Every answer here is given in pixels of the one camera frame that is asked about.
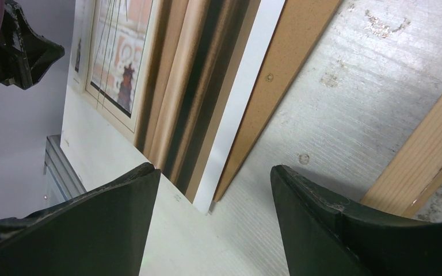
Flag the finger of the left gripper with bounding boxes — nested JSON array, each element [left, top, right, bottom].
[[0, 1, 64, 90]]

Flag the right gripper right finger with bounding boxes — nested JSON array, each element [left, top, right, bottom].
[[270, 165, 442, 275]]

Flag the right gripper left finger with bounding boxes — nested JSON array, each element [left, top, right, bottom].
[[0, 163, 161, 275]]

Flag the photo print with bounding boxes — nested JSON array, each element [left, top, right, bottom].
[[60, 1, 285, 214]]

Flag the wooden picture frame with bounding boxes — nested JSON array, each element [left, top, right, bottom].
[[361, 95, 442, 218]]

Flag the brown backing board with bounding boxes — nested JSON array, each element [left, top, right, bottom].
[[214, 0, 341, 202]]

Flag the aluminium rail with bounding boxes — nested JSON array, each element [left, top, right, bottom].
[[44, 135, 86, 207]]

